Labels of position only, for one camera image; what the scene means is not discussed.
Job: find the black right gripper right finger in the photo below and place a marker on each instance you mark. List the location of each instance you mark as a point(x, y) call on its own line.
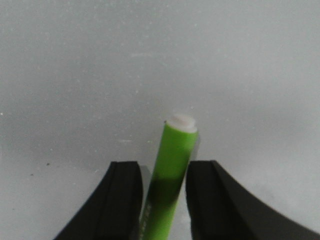
point(220, 208)

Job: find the green highlighter pen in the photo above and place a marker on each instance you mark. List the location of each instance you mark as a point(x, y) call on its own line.
point(178, 140)

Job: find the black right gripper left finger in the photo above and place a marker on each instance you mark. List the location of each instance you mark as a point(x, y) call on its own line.
point(112, 211)

